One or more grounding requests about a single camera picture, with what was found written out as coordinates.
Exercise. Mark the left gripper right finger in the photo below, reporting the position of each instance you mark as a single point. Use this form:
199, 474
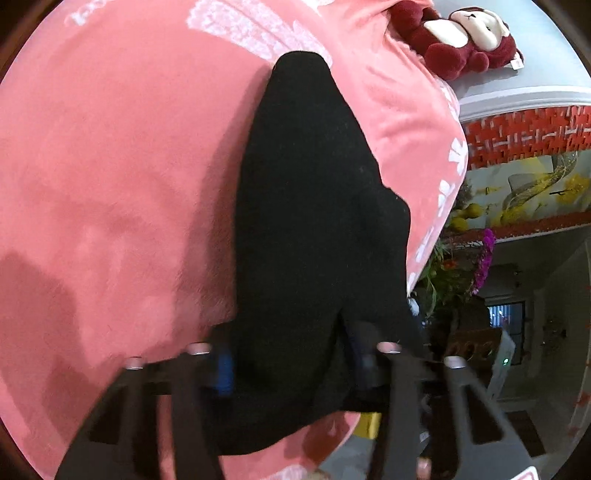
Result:
438, 409

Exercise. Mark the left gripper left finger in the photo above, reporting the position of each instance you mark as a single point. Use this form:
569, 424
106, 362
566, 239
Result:
119, 437

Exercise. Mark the pink bow-print blanket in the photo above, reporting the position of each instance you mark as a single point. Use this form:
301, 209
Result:
122, 126

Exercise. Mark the black garment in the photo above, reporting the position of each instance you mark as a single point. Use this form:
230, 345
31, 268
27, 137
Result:
320, 266

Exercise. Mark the potted flower plant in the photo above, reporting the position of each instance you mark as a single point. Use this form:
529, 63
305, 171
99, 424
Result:
454, 275

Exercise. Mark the red and white plush bear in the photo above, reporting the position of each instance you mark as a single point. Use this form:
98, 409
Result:
470, 40

